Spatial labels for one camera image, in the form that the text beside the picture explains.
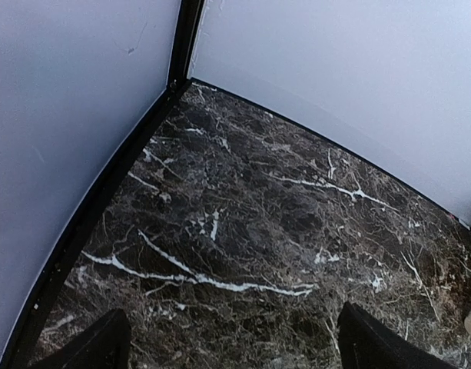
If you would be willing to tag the black corner frame post left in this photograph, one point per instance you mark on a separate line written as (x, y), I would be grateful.
(83, 86)

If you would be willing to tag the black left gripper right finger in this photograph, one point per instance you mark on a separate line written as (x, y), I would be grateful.
(364, 342)

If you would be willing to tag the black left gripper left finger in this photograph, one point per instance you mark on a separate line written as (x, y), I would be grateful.
(104, 344)

